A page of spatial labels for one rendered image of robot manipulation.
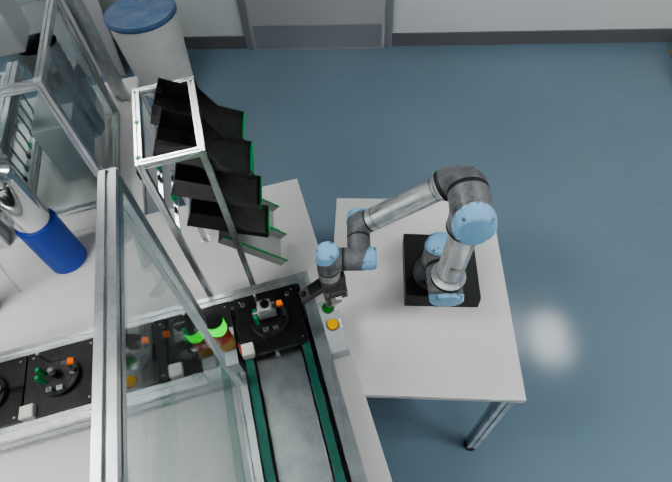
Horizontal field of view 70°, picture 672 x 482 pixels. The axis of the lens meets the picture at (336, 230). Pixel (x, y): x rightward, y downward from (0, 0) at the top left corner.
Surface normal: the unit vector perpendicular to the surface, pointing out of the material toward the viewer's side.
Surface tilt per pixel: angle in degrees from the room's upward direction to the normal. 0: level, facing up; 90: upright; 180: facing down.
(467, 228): 84
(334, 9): 90
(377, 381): 0
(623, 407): 0
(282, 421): 0
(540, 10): 90
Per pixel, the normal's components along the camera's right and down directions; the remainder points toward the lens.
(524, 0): -0.05, 0.81
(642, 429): -0.05, -0.59
